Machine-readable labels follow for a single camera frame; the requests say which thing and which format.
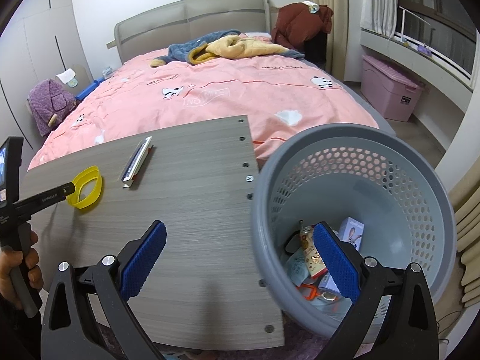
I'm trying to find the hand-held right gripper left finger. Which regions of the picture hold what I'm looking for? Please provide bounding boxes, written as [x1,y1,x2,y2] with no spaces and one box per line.
[40,220,167,360]

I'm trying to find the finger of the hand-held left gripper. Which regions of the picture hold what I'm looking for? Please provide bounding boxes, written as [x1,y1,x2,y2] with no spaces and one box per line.
[15,183,76,214]

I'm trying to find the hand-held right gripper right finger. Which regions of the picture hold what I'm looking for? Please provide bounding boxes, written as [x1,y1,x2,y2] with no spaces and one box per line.
[312,222,439,360]

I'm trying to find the bear print snack wrapper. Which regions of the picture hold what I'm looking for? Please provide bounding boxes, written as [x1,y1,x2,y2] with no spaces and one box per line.
[299,225,329,279]

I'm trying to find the light purple cardboard box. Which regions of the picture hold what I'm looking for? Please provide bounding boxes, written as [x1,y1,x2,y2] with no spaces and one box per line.
[337,216,365,252]

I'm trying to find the light blue wipes packet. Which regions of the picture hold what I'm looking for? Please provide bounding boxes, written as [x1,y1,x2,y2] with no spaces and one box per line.
[287,251,312,289]

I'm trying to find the yellow plastic ring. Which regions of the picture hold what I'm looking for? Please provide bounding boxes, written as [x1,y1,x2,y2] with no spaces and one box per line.
[67,166,104,214]

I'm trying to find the grey perforated basket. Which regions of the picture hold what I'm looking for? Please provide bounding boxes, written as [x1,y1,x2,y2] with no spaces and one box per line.
[250,123,457,340]

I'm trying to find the torn white carton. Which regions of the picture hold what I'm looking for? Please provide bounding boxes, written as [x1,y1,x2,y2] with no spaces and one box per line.
[121,136,154,190]

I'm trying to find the person's left hand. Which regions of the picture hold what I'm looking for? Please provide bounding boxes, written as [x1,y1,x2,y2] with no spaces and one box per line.
[0,230,43,310]

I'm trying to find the orange plastic piece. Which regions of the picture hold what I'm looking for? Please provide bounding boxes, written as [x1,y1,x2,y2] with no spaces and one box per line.
[296,284,323,301]

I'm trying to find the purple fleece robe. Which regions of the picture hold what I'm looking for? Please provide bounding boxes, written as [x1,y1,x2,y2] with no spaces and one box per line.
[28,79,77,137]

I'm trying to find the blue box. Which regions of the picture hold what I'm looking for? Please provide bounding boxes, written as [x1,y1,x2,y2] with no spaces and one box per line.
[75,79,104,102]

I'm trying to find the grey wardrobe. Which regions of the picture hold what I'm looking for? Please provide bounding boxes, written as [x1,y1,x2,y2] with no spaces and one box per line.
[0,0,94,181]

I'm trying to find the pink storage box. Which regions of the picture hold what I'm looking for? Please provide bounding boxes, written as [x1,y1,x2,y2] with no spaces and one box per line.
[361,54,426,122]

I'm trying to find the bed with pink duvet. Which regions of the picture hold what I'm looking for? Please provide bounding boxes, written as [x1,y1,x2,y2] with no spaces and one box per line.
[28,34,379,171]

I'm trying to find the black chair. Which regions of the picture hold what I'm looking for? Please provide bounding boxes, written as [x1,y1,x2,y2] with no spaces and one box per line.
[303,30,331,72]

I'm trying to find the grey window ledge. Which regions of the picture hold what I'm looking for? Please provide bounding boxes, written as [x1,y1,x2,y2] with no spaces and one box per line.
[360,28,477,117]

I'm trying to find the blue and yellow blankets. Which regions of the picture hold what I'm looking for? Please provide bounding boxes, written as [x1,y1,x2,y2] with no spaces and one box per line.
[151,29,305,67]

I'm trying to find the brown jacket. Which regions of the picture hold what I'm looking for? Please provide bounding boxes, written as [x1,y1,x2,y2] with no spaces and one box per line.
[272,2,334,51]

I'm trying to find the white rod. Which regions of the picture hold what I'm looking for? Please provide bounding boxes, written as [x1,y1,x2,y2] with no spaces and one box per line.
[399,5,432,42]

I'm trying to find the white sheer curtain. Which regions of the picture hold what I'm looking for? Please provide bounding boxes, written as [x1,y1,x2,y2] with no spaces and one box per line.
[360,0,400,38]

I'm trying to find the window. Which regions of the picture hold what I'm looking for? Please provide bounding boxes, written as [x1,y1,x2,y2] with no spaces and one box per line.
[395,0,480,79]

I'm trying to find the grey upholstered bed frame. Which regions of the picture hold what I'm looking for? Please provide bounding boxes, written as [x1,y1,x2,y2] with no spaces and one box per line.
[107,0,396,137]

